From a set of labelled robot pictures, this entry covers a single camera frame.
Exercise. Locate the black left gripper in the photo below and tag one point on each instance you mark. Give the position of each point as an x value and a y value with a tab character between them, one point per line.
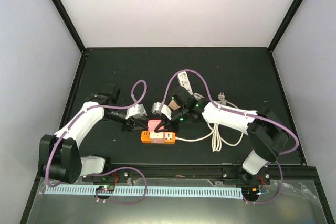
130	125

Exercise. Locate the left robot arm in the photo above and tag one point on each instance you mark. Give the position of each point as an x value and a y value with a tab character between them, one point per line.
59	157

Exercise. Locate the white power strip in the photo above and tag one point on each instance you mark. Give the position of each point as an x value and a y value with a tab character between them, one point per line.
184	81

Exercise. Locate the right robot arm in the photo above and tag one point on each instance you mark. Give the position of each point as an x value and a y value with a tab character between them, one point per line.
267	135

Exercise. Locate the light blue slotted cable duct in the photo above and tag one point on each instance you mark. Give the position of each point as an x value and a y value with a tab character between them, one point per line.
150	191

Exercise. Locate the black mounting rail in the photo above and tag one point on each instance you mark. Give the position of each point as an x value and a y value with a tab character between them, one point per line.
227	173

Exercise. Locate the orange power strip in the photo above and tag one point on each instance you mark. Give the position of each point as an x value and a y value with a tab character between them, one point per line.
169	138

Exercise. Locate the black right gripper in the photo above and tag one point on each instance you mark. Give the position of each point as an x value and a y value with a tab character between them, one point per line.
167	123

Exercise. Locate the black right frame post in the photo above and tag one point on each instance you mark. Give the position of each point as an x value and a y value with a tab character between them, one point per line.
295	4

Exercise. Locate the right circuit board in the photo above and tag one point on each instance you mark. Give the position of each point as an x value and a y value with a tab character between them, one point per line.
252	191

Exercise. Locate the black frame post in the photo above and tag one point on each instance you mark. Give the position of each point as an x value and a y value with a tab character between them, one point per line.
295	4
69	24

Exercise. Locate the circuit board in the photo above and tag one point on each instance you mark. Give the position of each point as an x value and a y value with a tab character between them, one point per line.
105	189
252	191

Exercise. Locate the left circuit board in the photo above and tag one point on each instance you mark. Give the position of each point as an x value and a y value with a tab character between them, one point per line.
105	189

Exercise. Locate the beige cube plug adapter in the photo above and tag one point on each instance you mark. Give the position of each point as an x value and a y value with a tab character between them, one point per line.
174	105

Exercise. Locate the pink plug adapter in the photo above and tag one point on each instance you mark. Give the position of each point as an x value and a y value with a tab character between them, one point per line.
155	125

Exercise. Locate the white cube socket adapter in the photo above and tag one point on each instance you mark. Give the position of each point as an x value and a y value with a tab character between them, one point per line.
156	137

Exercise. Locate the black left frame post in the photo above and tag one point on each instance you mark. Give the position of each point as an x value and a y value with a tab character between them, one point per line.
69	24

